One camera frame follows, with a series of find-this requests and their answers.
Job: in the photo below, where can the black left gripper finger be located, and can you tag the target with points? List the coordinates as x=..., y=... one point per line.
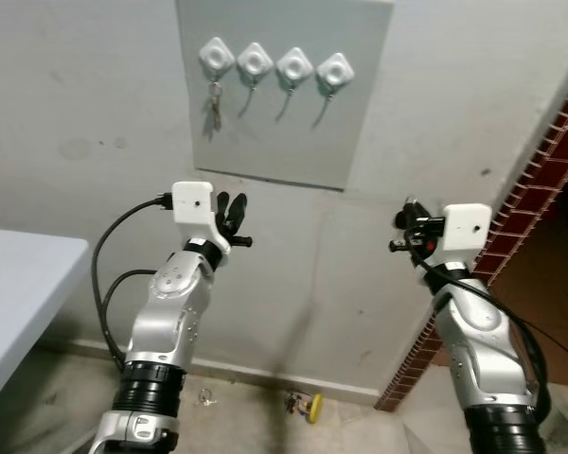
x=239, y=213
x=223, y=210

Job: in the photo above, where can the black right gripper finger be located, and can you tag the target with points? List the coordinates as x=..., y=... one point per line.
x=401, y=219
x=417, y=210

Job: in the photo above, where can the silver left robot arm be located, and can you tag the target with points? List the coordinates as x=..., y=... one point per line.
x=166, y=312

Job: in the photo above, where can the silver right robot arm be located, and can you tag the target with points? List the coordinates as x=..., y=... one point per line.
x=488, y=350

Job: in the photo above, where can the small silver key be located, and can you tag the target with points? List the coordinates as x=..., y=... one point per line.
x=206, y=398

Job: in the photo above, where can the yellow colourful small object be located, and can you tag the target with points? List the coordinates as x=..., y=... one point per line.
x=310, y=409

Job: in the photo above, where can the white table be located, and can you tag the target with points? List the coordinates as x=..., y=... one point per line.
x=19, y=293

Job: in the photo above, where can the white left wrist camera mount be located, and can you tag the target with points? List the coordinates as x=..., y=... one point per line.
x=194, y=203

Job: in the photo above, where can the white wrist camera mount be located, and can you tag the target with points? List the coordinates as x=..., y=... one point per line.
x=194, y=203
x=464, y=227

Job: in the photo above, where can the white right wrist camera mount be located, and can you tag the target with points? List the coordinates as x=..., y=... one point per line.
x=464, y=227

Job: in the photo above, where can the grey wall board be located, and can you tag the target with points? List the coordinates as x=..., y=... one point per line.
x=284, y=142

